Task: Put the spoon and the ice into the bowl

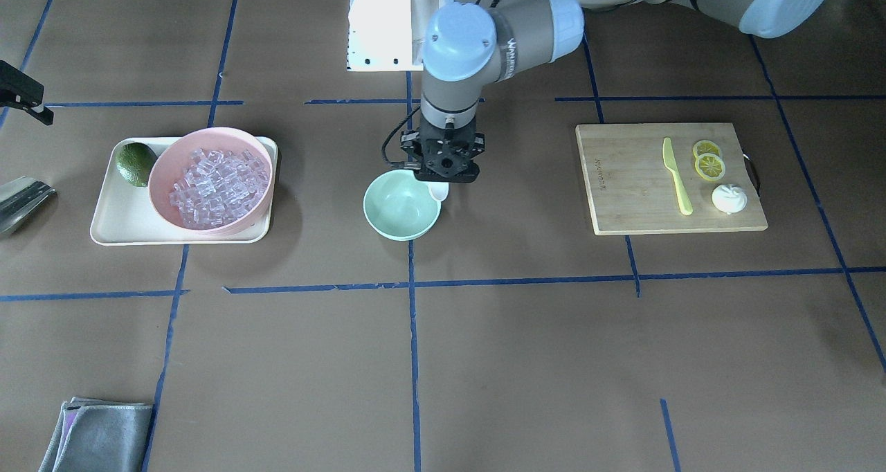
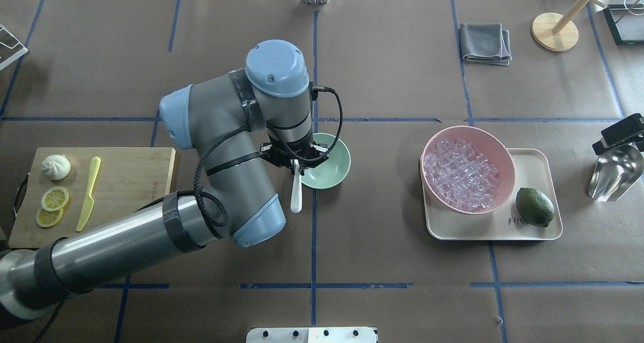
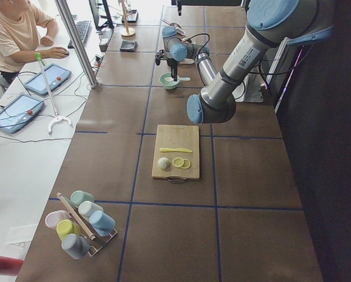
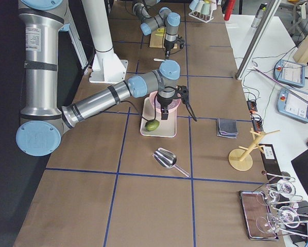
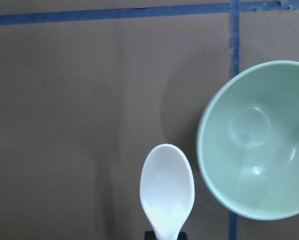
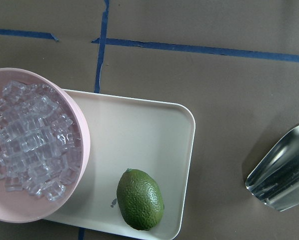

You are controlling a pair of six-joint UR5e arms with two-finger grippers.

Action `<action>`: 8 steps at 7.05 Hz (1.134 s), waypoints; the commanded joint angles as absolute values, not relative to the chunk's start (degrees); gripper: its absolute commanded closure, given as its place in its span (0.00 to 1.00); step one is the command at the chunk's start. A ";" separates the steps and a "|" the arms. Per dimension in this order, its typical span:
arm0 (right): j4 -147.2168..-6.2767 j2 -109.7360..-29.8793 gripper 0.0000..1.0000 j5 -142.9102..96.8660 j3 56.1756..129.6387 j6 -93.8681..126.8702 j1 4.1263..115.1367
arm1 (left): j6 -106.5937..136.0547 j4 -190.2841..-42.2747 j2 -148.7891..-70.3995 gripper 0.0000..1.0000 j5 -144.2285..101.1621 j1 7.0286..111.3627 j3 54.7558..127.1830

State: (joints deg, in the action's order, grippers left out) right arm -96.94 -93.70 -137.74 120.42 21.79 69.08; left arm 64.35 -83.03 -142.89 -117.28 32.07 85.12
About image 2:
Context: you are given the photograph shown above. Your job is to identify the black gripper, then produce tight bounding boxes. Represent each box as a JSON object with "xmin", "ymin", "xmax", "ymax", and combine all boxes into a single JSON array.
[{"xmin": 259, "ymin": 137, "xmax": 331, "ymax": 175}]

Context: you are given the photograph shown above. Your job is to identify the cream plastic tray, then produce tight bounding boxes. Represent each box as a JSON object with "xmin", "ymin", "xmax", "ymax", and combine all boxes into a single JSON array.
[{"xmin": 424, "ymin": 148, "xmax": 563, "ymax": 241}]

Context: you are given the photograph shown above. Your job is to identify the steel ice scoop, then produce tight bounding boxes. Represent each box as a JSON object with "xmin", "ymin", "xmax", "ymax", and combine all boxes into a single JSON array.
[{"xmin": 588, "ymin": 143, "xmax": 643, "ymax": 202}]

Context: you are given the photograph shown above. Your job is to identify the lemon slice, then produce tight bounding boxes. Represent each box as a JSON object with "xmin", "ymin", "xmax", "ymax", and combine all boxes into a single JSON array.
[
  {"xmin": 35, "ymin": 208, "xmax": 64, "ymax": 228},
  {"xmin": 40, "ymin": 186, "xmax": 70, "ymax": 212}
]

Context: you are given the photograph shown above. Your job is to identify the mint green bowl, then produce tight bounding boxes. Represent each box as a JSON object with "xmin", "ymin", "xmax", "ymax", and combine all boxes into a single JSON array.
[{"xmin": 301, "ymin": 139, "xmax": 352, "ymax": 190}]

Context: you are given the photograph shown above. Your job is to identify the bamboo cutting board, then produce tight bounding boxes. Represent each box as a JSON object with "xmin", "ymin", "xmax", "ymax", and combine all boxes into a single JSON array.
[{"xmin": 9, "ymin": 147, "xmax": 176, "ymax": 249}]

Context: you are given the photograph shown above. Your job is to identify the clear ice cubes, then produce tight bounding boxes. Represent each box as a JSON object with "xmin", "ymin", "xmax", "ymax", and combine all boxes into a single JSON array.
[{"xmin": 421, "ymin": 139, "xmax": 499, "ymax": 212}]

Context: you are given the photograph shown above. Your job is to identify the lower lemon slice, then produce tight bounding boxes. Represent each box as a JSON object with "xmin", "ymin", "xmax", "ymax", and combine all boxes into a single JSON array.
[{"xmin": 35, "ymin": 208, "xmax": 64, "ymax": 228}]

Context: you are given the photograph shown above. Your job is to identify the white plastic spoon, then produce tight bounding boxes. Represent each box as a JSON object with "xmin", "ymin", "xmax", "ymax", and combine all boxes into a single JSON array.
[{"xmin": 290, "ymin": 159, "xmax": 303, "ymax": 213}]

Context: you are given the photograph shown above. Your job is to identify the white steamed bun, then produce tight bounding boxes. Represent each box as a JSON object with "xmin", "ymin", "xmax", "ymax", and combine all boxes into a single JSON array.
[{"xmin": 40, "ymin": 154, "xmax": 71, "ymax": 181}]

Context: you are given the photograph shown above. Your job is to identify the upper lemon slice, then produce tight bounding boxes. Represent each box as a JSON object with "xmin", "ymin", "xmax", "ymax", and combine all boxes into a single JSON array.
[{"xmin": 40, "ymin": 186, "xmax": 70, "ymax": 212}]

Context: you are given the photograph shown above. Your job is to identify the pink bowl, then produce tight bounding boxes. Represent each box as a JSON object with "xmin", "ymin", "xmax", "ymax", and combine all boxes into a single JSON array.
[{"xmin": 420, "ymin": 126, "xmax": 517, "ymax": 215}]

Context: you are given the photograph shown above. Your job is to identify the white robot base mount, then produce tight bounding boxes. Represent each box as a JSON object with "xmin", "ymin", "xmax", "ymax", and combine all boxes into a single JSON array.
[{"xmin": 246, "ymin": 326, "xmax": 379, "ymax": 342}]

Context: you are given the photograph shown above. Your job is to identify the white cup rack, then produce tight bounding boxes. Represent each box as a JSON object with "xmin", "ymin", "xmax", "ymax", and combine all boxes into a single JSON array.
[{"xmin": 1, "ymin": 24, "xmax": 28, "ymax": 70}]

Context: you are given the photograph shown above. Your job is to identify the green lime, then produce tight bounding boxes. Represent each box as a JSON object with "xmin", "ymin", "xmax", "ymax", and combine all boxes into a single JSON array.
[{"xmin": 515, "ymin": 187, "xmax": 556, "ymax": 228}]

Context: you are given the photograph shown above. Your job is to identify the wooden mug tree stand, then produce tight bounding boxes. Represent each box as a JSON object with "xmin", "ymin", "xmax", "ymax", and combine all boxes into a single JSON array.
[{"xmin": 531, "ymin": 0, "xmax": 608, "ymax": 52}]

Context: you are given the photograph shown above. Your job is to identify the yellow plastic knife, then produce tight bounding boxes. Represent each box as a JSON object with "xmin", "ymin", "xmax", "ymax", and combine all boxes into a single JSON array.
[{"xmin": 75, "ymin": 156, "xmax": 102, "ymax": 232}]

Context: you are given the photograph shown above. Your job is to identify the black framed tray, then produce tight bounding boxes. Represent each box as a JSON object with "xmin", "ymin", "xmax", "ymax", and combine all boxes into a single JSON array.
[{"xmin": 603, "ymin": 5, "xmax": 643, "ymax": 46}]

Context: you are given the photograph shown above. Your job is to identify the folded grey cloth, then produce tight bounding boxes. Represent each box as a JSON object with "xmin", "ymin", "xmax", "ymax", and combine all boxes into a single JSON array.
[{"xmin": 458, "ymin": 24, "xmax": 512, "ymax": 66}]

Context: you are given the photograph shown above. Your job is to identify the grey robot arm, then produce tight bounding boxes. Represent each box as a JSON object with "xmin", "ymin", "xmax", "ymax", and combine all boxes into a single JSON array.
[{"xmin": 2, "ymin": 40, "xmax": 335, "ymax": 329}]

